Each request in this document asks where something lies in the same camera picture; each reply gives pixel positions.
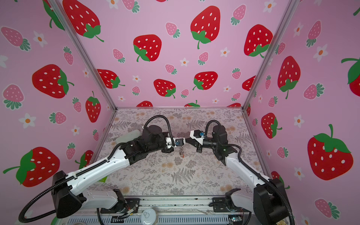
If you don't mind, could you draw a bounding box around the keyring with strap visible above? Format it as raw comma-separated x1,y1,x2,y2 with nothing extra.
179,146,185,158

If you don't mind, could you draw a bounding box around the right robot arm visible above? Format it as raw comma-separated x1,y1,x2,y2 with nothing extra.
185,120,295,225

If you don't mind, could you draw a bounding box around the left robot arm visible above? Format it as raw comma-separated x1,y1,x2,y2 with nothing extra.
18,115,190,223

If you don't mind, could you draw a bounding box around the grey-green oblong object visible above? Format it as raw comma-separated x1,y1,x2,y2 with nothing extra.
115,130,142,144

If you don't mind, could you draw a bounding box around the aluminium front rail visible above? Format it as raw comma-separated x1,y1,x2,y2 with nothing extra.
60,195,271,216

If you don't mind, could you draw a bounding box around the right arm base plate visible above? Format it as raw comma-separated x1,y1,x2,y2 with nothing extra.
209,197,249,213

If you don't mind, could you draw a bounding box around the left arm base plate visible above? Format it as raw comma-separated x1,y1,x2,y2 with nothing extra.
100,198,140,214

